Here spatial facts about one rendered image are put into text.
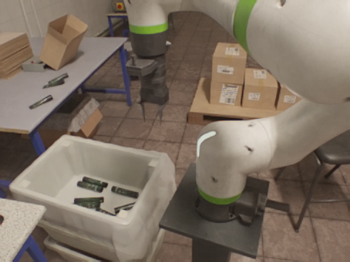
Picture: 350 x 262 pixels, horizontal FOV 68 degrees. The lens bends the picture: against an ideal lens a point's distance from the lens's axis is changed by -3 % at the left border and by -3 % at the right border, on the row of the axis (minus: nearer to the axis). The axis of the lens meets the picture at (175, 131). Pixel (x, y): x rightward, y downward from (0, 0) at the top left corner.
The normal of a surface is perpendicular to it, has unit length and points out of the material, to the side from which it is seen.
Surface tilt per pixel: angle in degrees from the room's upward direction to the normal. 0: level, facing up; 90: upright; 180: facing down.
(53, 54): 90
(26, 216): 0
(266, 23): 73
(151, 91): 87
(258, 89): 90
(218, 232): 0
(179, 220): 0
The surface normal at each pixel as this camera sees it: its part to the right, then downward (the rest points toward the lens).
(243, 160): 0.26, 0.52
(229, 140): -0.01, -0.65
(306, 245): -0.04, -0.81
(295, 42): -0.85, 0.14
